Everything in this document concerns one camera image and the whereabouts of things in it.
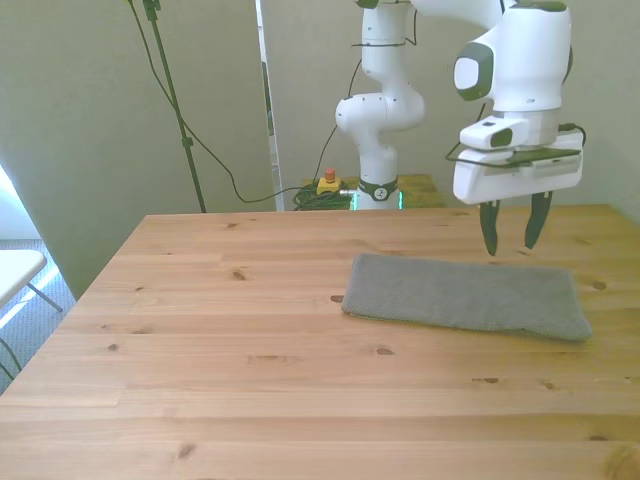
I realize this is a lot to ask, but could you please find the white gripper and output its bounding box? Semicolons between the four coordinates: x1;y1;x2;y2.
452;144;585;258

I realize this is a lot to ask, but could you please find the grey towel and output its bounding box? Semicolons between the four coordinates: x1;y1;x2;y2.
341;252;594;343

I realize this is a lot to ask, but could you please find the yellow emergency stop button box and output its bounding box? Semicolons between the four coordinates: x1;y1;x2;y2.
316;168;344;197

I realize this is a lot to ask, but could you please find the white partition edge strip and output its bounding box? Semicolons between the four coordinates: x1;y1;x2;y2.
254;0;287;212

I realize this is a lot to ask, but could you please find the white folding chair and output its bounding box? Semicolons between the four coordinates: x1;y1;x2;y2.
0;162;65;332

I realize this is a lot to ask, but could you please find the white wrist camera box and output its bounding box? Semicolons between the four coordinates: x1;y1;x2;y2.
459;115;532;152

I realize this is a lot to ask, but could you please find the coiled green cable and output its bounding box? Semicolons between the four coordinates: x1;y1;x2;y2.
291;185;359;212

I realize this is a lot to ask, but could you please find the black stand cable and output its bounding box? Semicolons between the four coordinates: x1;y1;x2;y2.
124;0;302;204

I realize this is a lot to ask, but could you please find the dark thin camera stand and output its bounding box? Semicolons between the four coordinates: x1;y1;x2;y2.
142;0;209;214

